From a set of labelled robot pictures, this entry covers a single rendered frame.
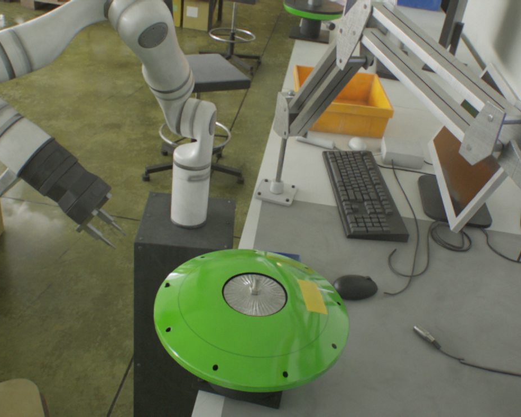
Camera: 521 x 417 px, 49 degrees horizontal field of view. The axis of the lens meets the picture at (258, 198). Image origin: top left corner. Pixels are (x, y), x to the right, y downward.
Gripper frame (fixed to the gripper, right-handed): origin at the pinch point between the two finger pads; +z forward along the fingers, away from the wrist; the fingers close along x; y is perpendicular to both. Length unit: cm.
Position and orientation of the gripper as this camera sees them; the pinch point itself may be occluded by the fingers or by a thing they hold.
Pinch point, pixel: (120, 241)
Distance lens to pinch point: 93.2
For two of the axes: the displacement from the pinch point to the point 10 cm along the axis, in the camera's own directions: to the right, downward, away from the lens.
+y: 6.5, -5.8, -4.8
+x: 1.9, -4.9, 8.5
